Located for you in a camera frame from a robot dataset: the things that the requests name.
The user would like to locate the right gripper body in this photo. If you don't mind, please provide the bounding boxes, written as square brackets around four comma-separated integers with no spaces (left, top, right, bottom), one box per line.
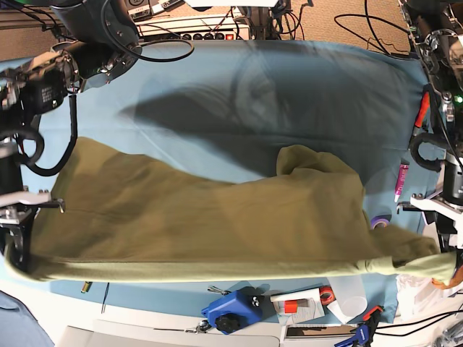
[1,140,65,271]

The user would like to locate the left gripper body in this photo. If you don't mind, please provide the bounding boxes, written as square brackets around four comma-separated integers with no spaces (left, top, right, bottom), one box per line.
[396,153,462,252]

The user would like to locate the olive green t-shirt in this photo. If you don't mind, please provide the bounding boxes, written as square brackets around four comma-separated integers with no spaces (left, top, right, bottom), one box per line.
[4,137,457,283]

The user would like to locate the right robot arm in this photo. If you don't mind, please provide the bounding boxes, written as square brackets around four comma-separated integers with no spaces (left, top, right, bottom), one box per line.
[1,1,140,271]

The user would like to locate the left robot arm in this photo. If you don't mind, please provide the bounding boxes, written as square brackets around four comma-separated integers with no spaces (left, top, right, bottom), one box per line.
[399,1,462,252]

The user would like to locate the purple glue tube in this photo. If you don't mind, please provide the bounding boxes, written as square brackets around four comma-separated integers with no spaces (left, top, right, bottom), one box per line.
[394,163,409,202]

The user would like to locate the purple tape roll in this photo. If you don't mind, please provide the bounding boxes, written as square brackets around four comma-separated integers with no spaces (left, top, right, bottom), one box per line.
[370,214,391,230]

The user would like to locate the brown round object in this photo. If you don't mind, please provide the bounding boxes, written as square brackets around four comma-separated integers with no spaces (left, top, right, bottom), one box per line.
[431,267,463,290]

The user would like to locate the orange screwdriver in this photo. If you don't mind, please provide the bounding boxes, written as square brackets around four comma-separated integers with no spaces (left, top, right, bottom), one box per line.
[414,92,430,129]

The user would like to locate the white plastic bag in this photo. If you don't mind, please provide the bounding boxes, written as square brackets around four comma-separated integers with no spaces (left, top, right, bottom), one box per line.
[396,275,462,321]

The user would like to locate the small green battery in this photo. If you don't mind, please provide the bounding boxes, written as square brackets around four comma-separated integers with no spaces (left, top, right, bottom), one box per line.
[81,281,93,294]

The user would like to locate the translucent plastic cup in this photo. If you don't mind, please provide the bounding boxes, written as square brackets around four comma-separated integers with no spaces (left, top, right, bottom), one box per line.
[328,275,368,317]

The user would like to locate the red tape roll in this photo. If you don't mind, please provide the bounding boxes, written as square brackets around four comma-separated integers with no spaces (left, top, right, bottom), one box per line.
[319,286,336,306]

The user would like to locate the blue black clamp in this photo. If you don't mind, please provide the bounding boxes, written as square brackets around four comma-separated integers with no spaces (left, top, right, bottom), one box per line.
[334,306,383,347]

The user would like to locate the blue plastic device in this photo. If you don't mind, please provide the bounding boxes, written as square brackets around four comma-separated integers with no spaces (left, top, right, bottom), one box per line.
[201,286,263,335]

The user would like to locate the blue table cloth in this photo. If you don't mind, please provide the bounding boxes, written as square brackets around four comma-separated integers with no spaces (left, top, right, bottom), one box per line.
[0,39,453,324]

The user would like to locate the white power strip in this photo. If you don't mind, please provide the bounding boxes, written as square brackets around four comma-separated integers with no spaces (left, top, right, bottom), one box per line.
[136,13,251,40]

